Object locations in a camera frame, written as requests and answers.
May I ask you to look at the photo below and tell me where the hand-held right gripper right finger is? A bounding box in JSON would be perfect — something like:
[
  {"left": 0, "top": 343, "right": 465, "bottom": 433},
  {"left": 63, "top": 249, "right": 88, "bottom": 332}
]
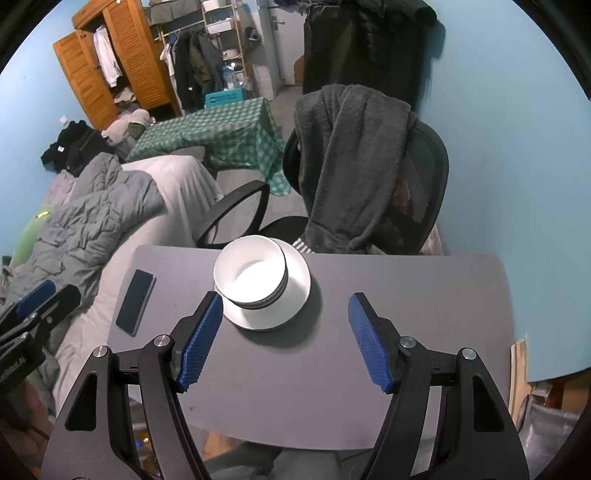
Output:
[{"left": 348, "top": 292, "right": 529, "bottom": 480}]

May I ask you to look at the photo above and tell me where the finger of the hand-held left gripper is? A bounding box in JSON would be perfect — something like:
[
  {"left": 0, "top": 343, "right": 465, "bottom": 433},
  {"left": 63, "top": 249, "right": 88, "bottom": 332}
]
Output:
[
  {"left": 28, "top": 285, "right": 81, "bottom": 335},
  {"left": 0, "top": 280, "right": 57, "bottom": 333}
]

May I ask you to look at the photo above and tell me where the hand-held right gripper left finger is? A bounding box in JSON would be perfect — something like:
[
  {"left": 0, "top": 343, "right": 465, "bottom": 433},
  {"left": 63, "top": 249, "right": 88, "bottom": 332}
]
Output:
[{"left": 41, "top": 292, "right": 225, "bottom": 480}]

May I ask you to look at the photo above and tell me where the stack of white plates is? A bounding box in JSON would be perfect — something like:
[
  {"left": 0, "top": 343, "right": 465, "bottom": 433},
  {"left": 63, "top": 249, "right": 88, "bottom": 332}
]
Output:
[{"left": 215, "top": 237, "right": 311, "bottom": 332}]

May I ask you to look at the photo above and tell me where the green pillow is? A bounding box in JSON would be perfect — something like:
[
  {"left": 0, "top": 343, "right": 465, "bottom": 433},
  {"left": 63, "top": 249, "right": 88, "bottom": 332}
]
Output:
[{"left": 9, "top": 205, "right": 54, "bottom": 268}]

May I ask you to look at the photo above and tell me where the dark smartphone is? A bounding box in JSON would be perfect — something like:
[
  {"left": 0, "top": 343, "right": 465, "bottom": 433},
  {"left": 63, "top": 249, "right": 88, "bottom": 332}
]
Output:
[{"left": 115, "top": 270, "right": 157, "bottom": 336}]

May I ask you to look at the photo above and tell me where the grey quilt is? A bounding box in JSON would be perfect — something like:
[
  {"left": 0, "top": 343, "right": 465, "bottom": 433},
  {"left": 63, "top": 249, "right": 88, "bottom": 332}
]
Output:
[{"left": 0, "top": 152, "right": 168, "bottom": 407}]

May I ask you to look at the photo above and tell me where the wooden board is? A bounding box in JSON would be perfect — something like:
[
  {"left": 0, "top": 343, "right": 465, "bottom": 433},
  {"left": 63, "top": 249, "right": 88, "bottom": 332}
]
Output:
[{"left": 510, "top": 339, "right": 532, "bottom": 444}]

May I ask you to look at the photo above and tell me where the black clothes pile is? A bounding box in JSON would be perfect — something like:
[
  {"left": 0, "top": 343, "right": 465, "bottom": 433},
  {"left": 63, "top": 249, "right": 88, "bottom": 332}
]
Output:
[{"left": 41, "top": 120, "right": 114, "bottom": 176}]

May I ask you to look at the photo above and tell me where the white bed sheet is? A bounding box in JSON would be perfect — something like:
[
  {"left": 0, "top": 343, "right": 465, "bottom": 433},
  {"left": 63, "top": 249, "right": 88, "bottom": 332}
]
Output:
[{"left": 51, "top": 155, "right": 225, "bottom": 398}]

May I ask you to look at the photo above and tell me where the grey fleece robe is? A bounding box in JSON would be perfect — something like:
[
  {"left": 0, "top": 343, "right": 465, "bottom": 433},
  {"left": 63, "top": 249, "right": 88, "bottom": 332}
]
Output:
[{"left": 294, "top": 84, "right": 411, "bottom": 254}]

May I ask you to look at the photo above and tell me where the black office chair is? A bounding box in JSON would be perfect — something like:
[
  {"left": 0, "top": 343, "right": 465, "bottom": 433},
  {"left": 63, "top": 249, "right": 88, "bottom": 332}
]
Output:
[{"left": 196, "top": 122, "right": 450, "bottom": 256}]

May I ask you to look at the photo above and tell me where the beige clothes pile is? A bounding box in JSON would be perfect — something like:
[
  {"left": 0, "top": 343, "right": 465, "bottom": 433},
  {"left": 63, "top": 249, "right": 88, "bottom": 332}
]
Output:
[{"left": 102, "top": 109, "right": 155, "bottom": 144}]

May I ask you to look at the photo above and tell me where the grey plastic bag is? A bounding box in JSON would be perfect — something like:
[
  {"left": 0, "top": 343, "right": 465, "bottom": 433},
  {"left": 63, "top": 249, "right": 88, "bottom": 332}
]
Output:
[{"left": 512, "top": 397, "right": 583, "bottom": 462}]

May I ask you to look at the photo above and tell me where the cardboard box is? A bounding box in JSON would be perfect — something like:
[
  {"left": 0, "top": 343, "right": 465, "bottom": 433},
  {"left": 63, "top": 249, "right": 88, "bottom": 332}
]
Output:
[{"left": 531, "top": 378, "right": 591, "bottom": 407}]

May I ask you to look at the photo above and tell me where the green checked tablecloth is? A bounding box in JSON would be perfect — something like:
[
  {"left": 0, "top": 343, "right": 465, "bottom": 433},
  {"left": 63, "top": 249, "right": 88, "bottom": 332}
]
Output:
[{"left": 126, "top": 97, "right": 287, "bottom": 197}]

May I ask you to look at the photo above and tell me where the blue plastic crate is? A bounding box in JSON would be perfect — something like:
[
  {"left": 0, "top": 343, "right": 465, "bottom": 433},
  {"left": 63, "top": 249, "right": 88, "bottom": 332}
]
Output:
[{"left": 204, "top": 89, "right": 244, "bottom": 110}]

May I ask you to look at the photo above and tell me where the white shirt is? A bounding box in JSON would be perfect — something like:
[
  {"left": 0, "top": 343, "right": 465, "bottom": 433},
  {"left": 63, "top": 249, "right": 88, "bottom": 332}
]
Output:
[{"left": 93, "top": 25, "right": 123, "bottom": 88}]

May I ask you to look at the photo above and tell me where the wooden louvred wardrobe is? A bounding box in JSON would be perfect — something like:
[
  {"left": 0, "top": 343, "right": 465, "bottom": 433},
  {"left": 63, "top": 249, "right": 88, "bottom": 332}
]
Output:
[{"left": 53, "top": 0, "right": 182, "bottom": 131}]

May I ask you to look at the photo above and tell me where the clear water bottle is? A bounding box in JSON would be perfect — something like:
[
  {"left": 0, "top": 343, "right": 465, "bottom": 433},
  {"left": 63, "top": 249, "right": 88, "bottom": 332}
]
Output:
[{"left": 222, "top": 65, "right": 245, "bottom": 90}]

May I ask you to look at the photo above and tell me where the black jacket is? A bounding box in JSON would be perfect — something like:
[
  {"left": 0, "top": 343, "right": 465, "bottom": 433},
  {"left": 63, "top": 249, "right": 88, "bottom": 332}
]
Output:
[{"left": 173, "top": 34, "right": 197, "bottom": 112}]

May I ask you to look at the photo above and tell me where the olive jacket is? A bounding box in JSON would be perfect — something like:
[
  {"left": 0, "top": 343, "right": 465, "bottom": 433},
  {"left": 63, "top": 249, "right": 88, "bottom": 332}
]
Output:
[{"left": 189, "top": 32, "right": 223, "bottom": 97}]

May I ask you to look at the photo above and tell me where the black hanging coat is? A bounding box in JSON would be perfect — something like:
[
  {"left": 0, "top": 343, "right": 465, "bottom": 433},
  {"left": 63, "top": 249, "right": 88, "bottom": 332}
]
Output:
[{"left": 302, "top": 0, "right": 437, "bottom": 114}]

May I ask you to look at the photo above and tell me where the grey door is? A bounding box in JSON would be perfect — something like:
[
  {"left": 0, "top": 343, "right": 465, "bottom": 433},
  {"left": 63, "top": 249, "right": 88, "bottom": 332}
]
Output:
[{"left": 256, "top": 0, "right": 282, "bottom": 100}]

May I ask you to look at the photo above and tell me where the wooden shelf rack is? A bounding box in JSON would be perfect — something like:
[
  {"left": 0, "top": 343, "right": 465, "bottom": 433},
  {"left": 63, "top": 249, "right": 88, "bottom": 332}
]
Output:
[{"left": 201, "top": 0, "right": 254, "bottom": 100}]

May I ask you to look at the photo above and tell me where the grey storage bag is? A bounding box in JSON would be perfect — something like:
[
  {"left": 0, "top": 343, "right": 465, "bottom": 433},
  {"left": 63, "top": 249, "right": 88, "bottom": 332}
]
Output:
[{"left": 150, "top": 0, "right": 204, "bottom": 24}]

